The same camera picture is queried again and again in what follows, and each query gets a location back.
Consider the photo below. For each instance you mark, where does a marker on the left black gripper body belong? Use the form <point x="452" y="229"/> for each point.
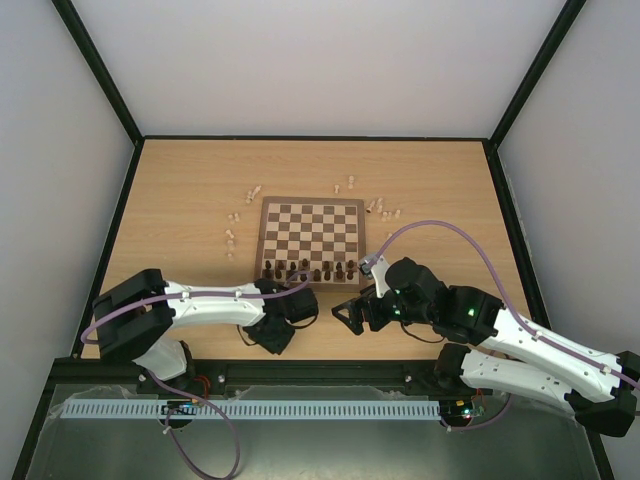
<point x="271" y="339"/>

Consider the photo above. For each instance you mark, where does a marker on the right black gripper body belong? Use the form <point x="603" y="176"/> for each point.
<point x="361" y="310"/>

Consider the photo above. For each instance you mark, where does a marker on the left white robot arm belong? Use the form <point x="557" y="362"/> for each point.
<point x="132" y="320"/>

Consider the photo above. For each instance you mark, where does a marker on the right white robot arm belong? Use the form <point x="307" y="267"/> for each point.
<point x="490" y="347"/>

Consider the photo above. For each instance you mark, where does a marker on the left base circuit board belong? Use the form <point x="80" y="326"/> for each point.
<point x="181" y="408"/>

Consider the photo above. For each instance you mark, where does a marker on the base circuit board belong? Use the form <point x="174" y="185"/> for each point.
<point x="463" y="409"/>
<point x="181" y="408"/>

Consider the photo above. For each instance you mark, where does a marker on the right base circuit board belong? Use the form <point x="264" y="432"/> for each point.
<point x="463" y="409"/>

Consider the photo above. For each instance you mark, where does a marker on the wooden chessboard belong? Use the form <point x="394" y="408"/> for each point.
<point x="316" y="229"/>

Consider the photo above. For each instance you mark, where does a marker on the black aluminium frame rail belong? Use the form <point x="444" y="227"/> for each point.
<point x="235" y="374"/>

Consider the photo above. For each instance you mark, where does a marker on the white slotted cable duct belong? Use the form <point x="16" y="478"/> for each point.
<point x="258" y="410"/>

